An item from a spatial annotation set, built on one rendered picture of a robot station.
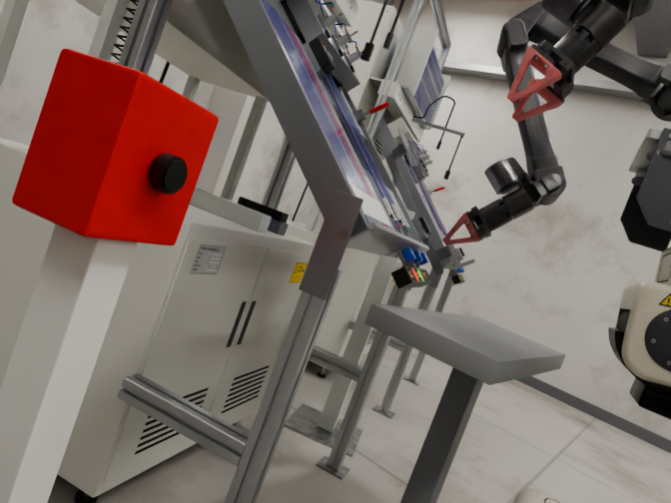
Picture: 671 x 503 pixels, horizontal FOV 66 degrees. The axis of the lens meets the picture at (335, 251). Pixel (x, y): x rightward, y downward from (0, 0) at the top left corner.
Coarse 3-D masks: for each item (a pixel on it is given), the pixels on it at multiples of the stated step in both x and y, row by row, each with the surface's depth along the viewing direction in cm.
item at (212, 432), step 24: (336, 192) 82; (240, 216) 130; (264, 216) 128; (288, 216) 148; (336, 216) 81; (336, 240) 81; (312, 264) 82; (336, 264) 81; (408, 264) 156; (312, 288) 82; (312, 360) 160; (336, 360) 157; (144, 384) 92; (144, 408) 91; (168, 408) 89; (192, 408) 91; (192, 432) 88; (216, 432) 86; (240, 432) 88; (240, 456) 85
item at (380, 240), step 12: (372, 228) 86; (384, 228) 93; (360, 240) 91; (372, 240) 96; (384, 240) 101; (396, 240) 108; (408, 240) 116; (372, 252) 110; (384, 252) 117; (396, 252) 126; (420, 252) 147
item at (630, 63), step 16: (528, 16) 120; (544, 16) 120; (528, 32) 120; (544, 32) 120; (560, 32) 120; (608, 48) 117; (592, 64) 119; (608, 64) 116; (624, 64) 115; (640, 64) 115; (656, 64) 114; (624, 80) 117; (640, 80) 114; (656, 80) 112; (640, 96) 118; (656, 112) 118
